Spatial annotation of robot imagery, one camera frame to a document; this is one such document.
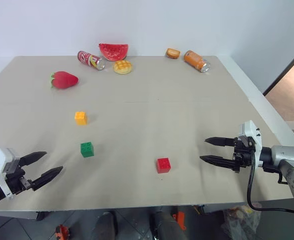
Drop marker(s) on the red soda can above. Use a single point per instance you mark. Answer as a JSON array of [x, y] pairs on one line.
[[90, 60]]

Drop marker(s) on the orange black clamp tool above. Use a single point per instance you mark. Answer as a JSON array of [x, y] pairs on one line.
[[61, 232]]

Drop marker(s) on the orange bottle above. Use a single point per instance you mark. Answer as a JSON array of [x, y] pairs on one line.
[[194, 60]]

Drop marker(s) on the toy watermelon slice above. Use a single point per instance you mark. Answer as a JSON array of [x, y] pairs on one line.
[[113, 52]]

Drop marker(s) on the clear plastic bag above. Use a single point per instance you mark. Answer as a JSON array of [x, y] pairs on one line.
[[242, 220]]

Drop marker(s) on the dark rounded shape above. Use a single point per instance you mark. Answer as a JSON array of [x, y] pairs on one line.
[[165, 223]]

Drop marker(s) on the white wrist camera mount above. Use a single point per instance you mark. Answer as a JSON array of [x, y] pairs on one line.
[[254, 135], [0, 160]]

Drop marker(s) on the red toy block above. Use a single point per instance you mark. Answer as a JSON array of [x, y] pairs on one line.
[[163, 165]]

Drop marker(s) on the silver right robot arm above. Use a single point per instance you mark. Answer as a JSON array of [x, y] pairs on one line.
[[287, 160]]

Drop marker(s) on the red toy strawberry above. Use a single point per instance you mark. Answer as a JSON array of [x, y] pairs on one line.
[[64, 80]]

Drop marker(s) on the brown toy sandwich bun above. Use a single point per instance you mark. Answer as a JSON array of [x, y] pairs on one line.
[[173, 53]]

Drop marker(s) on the orange plastic part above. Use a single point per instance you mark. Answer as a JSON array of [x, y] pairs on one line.
[[180, 218]]

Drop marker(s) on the green toy block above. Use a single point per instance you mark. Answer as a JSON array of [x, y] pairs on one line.
[[87, 149]]

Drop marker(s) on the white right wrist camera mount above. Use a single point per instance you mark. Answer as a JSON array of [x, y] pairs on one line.
[[254, 135]]

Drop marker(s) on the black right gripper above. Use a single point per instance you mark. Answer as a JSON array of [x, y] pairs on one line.
[[243, 155]]

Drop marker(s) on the yellow toy block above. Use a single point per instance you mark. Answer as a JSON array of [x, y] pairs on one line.
[[80, 118]]

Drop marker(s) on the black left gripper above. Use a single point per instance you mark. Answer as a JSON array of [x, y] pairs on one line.
[[15, 178]]

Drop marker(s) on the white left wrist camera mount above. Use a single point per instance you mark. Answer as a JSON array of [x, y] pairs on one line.
[[0, 160]]

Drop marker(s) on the yellow toy pineapple bun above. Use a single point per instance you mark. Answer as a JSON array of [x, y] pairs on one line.
[[123, 67]]

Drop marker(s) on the beige table mat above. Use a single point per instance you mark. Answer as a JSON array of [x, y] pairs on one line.
[[141, 120]]

